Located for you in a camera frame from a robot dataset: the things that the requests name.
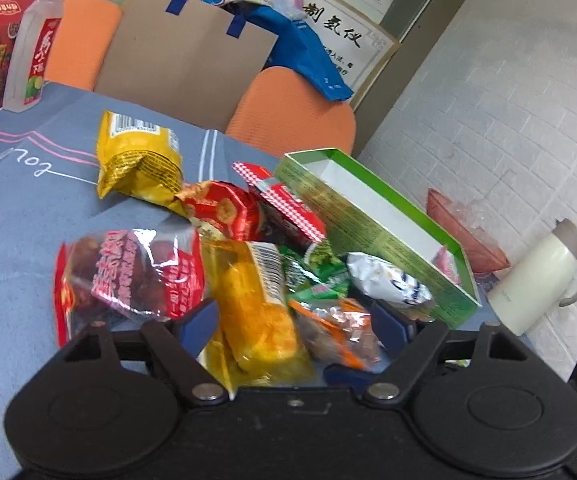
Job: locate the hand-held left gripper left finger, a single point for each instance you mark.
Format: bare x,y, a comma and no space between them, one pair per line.
199,324

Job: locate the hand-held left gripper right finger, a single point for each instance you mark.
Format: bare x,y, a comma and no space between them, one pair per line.
391,327

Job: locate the white silver snack packet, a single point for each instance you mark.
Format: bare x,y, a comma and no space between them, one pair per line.
388,280

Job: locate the orange clear snack packet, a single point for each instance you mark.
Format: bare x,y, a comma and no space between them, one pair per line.
338,330

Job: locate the yellow cake packet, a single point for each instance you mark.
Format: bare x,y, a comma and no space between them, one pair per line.
258,320

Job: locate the green and white snack packet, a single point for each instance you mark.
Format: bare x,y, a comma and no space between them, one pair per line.
326,272

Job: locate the red date packet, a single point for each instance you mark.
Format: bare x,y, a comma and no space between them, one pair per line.
128,275

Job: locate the green cardboard box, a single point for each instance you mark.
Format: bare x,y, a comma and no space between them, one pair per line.
368,225

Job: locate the red round-cracker packet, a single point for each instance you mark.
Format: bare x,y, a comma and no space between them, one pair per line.
218,207

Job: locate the red checkered snack packet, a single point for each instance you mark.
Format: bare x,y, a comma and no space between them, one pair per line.
293,210

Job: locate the yellow snack packet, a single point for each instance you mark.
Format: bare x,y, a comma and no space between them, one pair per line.
136,160

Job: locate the pink packet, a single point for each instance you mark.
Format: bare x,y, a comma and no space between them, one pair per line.
447,265

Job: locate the cream thermos jug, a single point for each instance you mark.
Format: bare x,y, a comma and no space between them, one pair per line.
530,280

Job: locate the pink bowl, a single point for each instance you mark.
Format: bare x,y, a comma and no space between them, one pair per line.
473,240

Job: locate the clear plastic wrappers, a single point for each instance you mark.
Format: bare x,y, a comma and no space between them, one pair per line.
468,212

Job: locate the orange chair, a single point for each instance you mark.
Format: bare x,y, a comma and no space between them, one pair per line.
293,110
83,40

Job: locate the blue fabric bag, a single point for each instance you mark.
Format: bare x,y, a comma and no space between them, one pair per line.
308,55

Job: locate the clear drink bottle red label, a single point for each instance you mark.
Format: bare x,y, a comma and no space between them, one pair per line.
31,55

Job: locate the calligraphy wall poster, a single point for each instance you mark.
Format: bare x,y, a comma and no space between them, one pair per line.
353,40

